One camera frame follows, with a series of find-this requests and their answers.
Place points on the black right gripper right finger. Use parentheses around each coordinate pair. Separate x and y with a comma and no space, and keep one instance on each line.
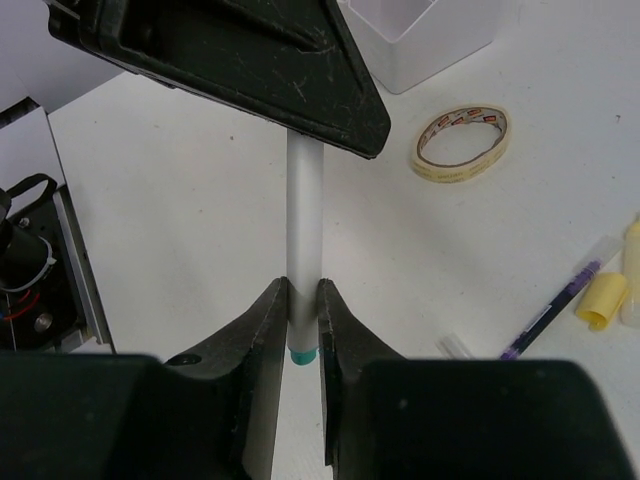
(389,417)

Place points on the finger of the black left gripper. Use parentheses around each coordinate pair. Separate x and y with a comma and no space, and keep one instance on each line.
(294,63)

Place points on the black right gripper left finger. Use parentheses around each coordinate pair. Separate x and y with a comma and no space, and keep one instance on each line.
(209,412)

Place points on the white marker teal cap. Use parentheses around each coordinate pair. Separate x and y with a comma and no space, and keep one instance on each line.
(304,235)

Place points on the white right organizer box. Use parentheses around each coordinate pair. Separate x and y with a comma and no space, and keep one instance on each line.
(407,42)

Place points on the purple gel pen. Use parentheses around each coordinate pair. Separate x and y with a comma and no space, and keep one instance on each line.
(599,255)

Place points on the yellow masking tape roll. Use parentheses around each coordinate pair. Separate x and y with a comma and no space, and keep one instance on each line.
(460,143)

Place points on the yellow highlighter cap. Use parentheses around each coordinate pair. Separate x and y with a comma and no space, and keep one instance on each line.
(602,300)

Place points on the yellow highlighter body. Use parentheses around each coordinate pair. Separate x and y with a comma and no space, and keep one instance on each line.
(630,308)

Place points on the aluminium table edge rail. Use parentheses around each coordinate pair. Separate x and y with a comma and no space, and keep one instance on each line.
(85,285)

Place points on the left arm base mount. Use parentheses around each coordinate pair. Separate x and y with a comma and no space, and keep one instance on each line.
(40,305)

